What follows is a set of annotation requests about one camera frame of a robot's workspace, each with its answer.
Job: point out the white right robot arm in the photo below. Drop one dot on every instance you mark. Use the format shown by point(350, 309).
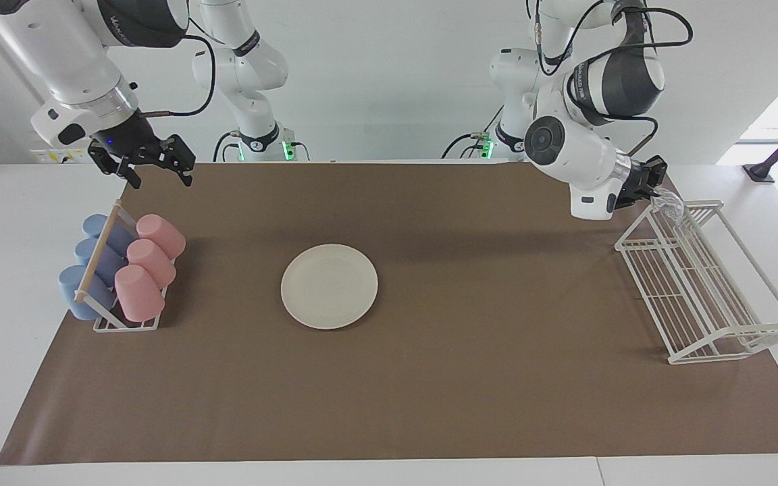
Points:
point(58, 54)

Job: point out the brown table mat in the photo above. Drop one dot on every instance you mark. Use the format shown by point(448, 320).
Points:
point(463, 378)

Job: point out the white wooden cup rack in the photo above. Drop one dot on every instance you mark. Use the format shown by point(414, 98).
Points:
point(100, 251)

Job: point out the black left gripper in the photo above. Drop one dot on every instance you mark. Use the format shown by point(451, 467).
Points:
point(642, 179)

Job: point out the blue plastic cup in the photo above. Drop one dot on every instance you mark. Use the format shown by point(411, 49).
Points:
point(95, 225)
point(70, 287)
point(85, 250)

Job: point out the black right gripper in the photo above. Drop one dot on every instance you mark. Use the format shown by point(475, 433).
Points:
point(132, 142)

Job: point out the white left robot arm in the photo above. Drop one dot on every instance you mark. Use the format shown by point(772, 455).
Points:
point(578, 152)

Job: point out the cream round plate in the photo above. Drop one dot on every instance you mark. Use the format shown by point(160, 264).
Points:
point(329, 287)

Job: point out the pink plastic cup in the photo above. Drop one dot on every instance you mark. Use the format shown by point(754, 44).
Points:
point(163, 235)
point(139, 293)
point(152, 262)

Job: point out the white wall socket box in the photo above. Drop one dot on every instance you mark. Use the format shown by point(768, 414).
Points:
point(44, 156)

